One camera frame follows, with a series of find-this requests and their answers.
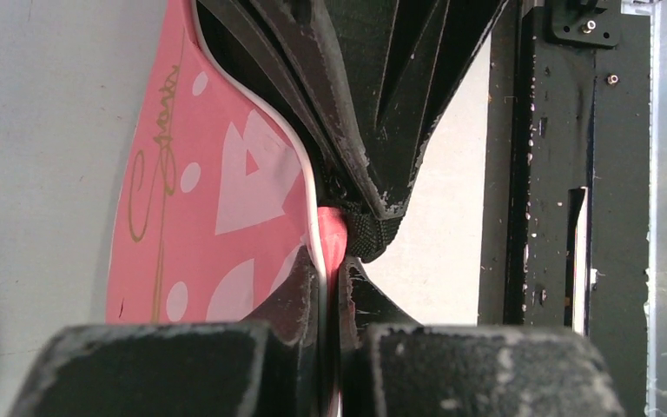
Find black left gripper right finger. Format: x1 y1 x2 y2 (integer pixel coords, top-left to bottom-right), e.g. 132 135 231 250
338 257 624 416

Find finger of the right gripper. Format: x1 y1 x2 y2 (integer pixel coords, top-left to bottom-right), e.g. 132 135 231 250
367 1 506 219
251 1 392 219

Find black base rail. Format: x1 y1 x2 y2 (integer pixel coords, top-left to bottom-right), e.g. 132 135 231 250
478 1 651 416

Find pink sport racket bag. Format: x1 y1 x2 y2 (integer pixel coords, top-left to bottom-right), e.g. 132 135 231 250
104 0 404 327

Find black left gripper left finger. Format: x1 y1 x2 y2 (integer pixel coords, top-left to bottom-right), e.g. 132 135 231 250
10 249 319 417

